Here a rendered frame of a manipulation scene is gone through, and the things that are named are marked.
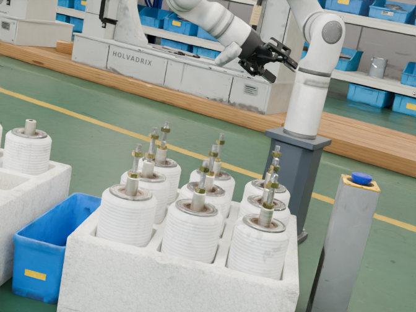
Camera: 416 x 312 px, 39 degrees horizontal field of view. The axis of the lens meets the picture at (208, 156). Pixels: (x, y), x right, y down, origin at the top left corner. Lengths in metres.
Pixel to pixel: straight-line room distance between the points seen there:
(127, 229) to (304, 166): 0.70
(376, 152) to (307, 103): 1.46
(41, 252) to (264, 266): 0.41
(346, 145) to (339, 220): 1.87
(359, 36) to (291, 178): 8.15
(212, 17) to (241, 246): 0.59
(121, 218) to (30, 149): 0.36
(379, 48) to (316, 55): 8.04
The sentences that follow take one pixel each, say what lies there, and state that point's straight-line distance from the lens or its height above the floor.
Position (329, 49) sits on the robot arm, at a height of 0.54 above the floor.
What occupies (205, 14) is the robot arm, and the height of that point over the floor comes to 0.57.
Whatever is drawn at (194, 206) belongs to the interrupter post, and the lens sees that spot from 1.00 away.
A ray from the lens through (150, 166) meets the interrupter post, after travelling 1.12.
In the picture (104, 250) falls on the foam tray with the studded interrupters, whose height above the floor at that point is 0.17.
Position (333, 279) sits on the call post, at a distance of 1.22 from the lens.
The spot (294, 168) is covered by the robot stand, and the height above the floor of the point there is 0.22.
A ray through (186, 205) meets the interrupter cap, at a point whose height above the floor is 0.25.
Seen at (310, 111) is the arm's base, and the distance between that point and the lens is 1.57.
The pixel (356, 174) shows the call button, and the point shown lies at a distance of 1.18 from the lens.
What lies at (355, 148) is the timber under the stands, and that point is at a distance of 3.02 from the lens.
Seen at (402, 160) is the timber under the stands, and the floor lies 0.06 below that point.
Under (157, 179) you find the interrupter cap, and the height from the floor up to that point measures 0.25.
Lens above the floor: 0.58
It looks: 14 degrees down
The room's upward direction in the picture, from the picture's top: 11 degrees clockwise
